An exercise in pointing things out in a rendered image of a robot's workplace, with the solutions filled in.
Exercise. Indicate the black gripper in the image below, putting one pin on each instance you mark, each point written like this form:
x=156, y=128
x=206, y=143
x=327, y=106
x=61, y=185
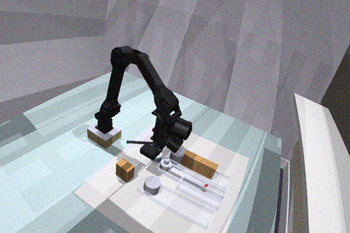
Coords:
x=152, y=151

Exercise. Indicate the grey cylinder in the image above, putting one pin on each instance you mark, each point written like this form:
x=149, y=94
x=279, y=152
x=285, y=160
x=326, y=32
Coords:
x=178, y=156
x=152, y=184

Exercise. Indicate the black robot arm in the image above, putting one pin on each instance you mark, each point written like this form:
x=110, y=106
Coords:
x=164, y=99

